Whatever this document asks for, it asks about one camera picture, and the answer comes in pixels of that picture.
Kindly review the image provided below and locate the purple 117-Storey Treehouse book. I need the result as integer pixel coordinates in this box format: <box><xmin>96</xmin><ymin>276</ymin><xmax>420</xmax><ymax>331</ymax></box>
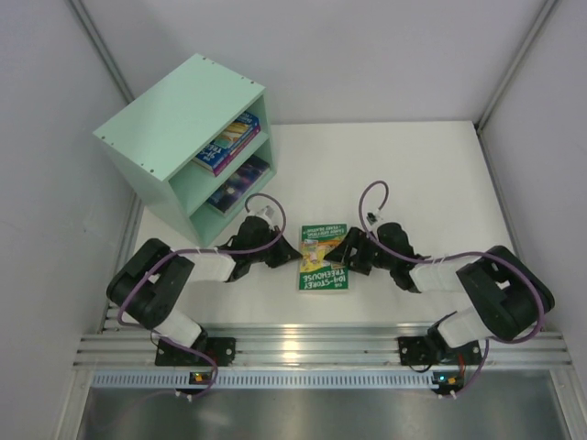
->
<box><xmin>214</xmin><ymin>126</ymin><xmax>260</xmax><ymax>177</ymax></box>

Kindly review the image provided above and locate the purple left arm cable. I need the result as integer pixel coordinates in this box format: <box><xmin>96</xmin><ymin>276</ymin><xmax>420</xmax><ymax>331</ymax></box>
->
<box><xmin>117</xmin><ymin>192</ymin><xmax>289</xmax><ymax>400</ymax></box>

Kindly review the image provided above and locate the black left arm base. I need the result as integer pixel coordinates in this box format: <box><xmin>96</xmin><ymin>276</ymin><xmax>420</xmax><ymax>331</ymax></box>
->
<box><xmin>154</xmin><ymin>337</ymin><xmax>237</xmax><ymax>367</ymax></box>

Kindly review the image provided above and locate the perforated grey cable duct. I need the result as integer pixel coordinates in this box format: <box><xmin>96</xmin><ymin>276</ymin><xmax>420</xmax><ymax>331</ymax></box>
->
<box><xmin>92</xmin><ymin>370</ymin><xmax>460</xmax><ymax>390</ymax></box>

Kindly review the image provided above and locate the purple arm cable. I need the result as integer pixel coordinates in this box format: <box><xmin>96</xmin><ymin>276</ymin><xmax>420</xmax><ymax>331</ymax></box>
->
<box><xmin>358</xmin><ymin>181</ymin><xmax>549</xmax><ymax>400</ymax></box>
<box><xmin>117</xmin><ymin>192</ymin><xmax>289</xmax><ymax>400</ymax></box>

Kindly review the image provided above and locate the dark Robinson Crusoe book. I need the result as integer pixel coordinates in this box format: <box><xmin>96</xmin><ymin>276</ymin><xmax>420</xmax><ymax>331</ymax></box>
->
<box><xmin>206</xmin><ymin>155</ymin><xmax>270</xmax><ymax>215</ymax></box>

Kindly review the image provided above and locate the mint green shelf cabinet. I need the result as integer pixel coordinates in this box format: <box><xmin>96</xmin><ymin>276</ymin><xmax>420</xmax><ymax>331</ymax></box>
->
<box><xmin>94</xmin><ymin>54</ymin><xmax>276</xmax><ymax>247</ymax></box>

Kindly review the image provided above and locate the aluminium mounting rail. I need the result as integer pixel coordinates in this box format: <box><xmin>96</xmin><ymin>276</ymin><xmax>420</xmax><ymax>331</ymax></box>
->
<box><xmin>72</xmin><ymin>323</ymin><xmax>572</xmax><ymax>370</ymax></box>

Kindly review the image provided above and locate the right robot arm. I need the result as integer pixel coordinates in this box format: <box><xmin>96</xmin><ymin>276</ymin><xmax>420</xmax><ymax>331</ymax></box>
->
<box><xmin>325</xmin><ymin>223</ymin><xmax>555</xmax><ymax>363</ymax></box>

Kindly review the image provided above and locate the green Storey Treehouse book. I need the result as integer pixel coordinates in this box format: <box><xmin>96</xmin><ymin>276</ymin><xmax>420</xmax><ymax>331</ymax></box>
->
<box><xmin>298</xmin><ymin>224</ymin><xmax>349</xmax><ymax>293</ymax></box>

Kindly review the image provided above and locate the blue 91-Storey Treehouse book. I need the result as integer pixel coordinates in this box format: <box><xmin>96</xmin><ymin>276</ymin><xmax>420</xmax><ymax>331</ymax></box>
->
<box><xmin>192</xmin><ymin>112</ymin><xmax>260</xmax><ymax>176</ymax></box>

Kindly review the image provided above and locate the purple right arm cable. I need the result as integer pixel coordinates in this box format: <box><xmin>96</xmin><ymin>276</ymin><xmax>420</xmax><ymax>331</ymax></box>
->
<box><xmin>358</xmin><ymin>181</ymin><xmax>549</xmax><ymax>400</ymax></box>

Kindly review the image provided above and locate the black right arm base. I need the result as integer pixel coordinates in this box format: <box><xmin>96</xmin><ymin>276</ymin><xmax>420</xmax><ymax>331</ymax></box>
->
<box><xmin>397</xmin><ymin>335</ymin><xmax>482</xmax><ymax>369</ymax></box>

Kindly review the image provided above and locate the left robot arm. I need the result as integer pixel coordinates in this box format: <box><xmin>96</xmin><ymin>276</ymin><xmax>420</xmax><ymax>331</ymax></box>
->
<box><xmin>106</xmin><ymin>214</ymin><xmax>302</xmax><ymax>353</ymax></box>

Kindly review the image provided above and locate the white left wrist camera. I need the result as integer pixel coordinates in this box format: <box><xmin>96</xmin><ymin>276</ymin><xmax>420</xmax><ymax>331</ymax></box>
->
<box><xmin>248</xmin><ymin>205</ymin><xmax>277</xmax><ymax>230</ymax></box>

